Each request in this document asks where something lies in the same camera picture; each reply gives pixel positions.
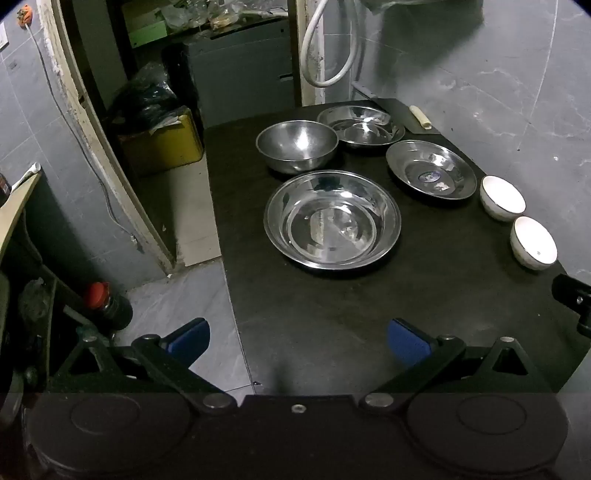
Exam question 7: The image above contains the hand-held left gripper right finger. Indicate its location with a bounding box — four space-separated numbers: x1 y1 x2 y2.
358 318 556 415

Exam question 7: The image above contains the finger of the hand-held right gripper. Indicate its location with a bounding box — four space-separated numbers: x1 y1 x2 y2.
551 273 591 340

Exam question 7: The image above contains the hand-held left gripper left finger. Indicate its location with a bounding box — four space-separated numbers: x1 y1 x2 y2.
46 318 241 416

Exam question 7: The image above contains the white ceramic bowl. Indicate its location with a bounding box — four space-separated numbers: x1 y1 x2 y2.
479 175 527 222
510 216 558 271

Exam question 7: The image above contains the large steel basin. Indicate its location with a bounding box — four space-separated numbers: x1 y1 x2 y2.
263 170 402 271

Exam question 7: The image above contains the steel plate with sticker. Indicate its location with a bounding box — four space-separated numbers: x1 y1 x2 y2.
386 140 478 200

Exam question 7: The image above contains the plain steel plate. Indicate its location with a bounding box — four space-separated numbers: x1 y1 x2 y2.
316 105 406 149

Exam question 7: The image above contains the deep steel bowl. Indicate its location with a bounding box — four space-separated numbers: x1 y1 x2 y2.
256 120 339 174

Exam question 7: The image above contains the red-capped bottle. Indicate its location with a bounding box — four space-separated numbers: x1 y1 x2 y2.
84 281 134 330

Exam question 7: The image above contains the yellow box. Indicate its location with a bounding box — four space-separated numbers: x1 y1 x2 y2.
117 107 204 176

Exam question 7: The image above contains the wooden board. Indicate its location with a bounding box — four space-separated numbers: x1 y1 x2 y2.
0 173 42 259

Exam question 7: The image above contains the white spoon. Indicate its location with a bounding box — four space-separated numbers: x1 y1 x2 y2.
9 161 42 192

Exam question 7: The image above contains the black plastic bag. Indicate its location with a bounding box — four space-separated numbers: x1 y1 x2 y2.
108 62 181 127

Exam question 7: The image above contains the grey cabinet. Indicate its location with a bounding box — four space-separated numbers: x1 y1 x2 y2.
178 23 296 129

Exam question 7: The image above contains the green box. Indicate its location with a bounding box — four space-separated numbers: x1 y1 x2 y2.
127 16 169 49

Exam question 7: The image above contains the clear plastic bag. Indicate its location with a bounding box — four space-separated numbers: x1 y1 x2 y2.
161 2 208 31

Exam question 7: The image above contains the worn white door frame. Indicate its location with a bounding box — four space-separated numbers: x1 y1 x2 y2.
39 0 178 273

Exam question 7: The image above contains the grey power cable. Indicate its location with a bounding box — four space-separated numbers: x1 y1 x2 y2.
25 23 139 250

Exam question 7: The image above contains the white hose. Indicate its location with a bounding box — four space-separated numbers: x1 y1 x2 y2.
299 0 363 88

